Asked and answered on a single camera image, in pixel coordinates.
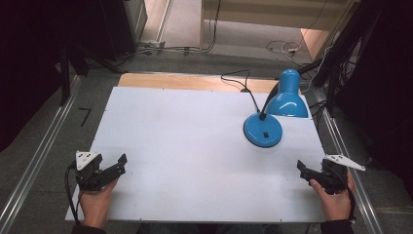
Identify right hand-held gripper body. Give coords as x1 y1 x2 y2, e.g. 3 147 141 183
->
316 153 366 196

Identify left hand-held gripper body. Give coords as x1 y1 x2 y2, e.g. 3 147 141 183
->
74 150 108 192

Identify person's right hand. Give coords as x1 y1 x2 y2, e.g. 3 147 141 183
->
308 171 357 222

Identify person's left hand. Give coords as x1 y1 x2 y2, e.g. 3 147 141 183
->
78 177 120 230

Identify blue desk lamp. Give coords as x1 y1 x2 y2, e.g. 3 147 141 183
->
243 68 310 149

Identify dark curtain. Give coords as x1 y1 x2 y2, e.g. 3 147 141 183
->
0 0 108 154
334 0 413 196

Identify black cabinet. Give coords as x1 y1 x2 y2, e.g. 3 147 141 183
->
98 0 149 62

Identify light wooden furniture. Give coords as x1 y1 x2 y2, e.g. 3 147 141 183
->
199 0 359 62

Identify aluminium floor rail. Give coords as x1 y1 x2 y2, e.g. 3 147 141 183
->
0 74 83 234
311 87 386 234

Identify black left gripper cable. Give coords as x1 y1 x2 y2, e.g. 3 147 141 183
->
63 162 86 226

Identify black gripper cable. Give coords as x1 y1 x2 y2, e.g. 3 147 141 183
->
63 162 86 226
335 167 357 224

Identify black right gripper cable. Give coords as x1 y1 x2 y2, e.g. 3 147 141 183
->
335 167 357 224

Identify black lamp cable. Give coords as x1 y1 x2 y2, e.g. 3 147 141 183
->
220 69 261 114

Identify white floor cable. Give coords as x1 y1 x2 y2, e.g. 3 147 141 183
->
265 39 304 67

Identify black floor cables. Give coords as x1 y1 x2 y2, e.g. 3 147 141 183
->
113 0 223 67

